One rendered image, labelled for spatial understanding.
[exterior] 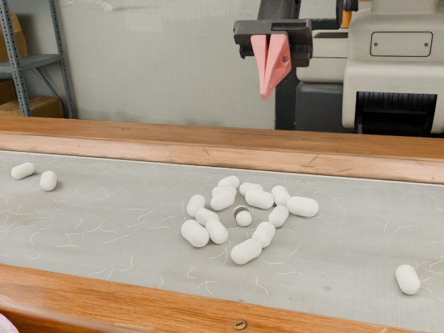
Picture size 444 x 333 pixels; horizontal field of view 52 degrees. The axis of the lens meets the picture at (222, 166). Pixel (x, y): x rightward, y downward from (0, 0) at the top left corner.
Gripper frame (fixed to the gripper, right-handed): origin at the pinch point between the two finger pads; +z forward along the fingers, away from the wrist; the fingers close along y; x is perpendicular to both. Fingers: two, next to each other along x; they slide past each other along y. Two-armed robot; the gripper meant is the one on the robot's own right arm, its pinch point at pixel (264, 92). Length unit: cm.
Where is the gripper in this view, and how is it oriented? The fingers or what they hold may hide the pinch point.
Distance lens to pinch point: 59.8
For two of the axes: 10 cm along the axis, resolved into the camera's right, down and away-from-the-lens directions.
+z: -1.9, 8.9, -4.1
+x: 2.2, 4.4, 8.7
